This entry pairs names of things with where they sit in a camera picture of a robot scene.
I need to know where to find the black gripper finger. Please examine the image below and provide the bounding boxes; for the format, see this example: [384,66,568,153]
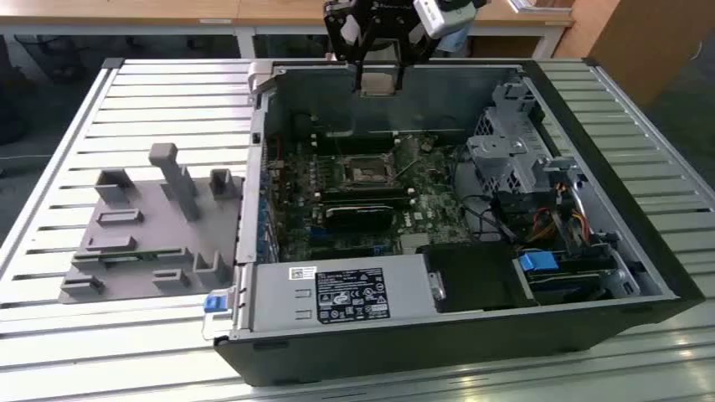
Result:
[394,23,439,92]
[323,0,368,92]

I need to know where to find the silver CPU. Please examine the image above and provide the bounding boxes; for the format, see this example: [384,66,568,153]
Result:
[360,73,402,98]

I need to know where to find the CPU socket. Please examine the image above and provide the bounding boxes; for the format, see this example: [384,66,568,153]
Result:
[336,152,403,190]

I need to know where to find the black plastic cover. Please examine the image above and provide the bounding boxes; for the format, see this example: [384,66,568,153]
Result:
[416,241,540,314]

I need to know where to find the silver drive cage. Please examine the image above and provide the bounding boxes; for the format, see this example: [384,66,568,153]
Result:
[466,81,588,198]

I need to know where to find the green motherboard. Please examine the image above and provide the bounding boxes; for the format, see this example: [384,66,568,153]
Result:
[262,132,479,263]

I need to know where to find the wooden cabinet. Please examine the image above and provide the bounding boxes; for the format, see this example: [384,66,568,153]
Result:
[552,0,715,108]

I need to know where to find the black graphics card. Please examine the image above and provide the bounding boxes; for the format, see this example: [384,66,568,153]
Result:
[322,203,394,231]

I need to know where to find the blue disk carrier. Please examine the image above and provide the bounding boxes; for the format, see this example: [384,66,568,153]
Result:
[518,250,560,277]

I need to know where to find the grey parts rack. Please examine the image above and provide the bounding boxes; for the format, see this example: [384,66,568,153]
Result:
[59,142,247,306]

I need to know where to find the silver power supply unit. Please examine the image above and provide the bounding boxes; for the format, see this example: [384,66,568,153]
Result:
[244,255,436,334]

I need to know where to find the green RAM stick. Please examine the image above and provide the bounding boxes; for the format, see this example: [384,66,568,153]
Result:
[99,250,190,265]

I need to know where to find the black hard disk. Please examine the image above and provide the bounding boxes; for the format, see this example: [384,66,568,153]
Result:
[524,270,608,303]

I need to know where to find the blue case latch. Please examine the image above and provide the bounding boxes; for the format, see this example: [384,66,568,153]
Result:
[203,292,231,314]

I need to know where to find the black PC case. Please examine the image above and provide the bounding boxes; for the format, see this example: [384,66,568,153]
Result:
[214,58,706,389]

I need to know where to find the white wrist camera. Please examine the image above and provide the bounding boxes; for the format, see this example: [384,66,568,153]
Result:
[411,0,478,40]

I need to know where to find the wooden desk white frame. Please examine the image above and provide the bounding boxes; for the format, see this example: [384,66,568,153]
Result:
[239,0,576,59]
[0,0,247,59]

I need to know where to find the black cable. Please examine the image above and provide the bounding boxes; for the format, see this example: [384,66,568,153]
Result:
[452,148,524,250]

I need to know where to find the orange yellow wire bundle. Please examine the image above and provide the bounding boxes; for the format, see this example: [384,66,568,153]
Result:
[527,207,595,245]

